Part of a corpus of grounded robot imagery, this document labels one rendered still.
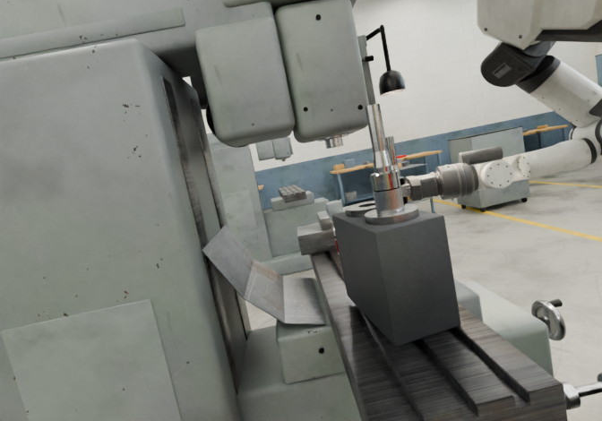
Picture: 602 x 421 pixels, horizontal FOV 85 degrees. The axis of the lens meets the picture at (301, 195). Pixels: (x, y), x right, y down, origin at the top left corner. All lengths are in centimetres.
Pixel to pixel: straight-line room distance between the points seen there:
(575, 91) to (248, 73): 75
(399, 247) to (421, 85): 776
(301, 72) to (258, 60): 10
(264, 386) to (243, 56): 78
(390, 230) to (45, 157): 65
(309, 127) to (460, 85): 789
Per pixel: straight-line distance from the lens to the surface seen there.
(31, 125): 82
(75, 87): 79
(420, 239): 55
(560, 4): 77
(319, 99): 82
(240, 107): 80
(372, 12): 834
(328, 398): 94
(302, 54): 84
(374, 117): 56
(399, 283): 55
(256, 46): 83
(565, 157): 99
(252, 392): 93
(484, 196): 537
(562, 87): 100
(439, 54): 856
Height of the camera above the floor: 127
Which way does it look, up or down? 6 degrees down
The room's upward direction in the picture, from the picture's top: 11 degrees counter-clockwise
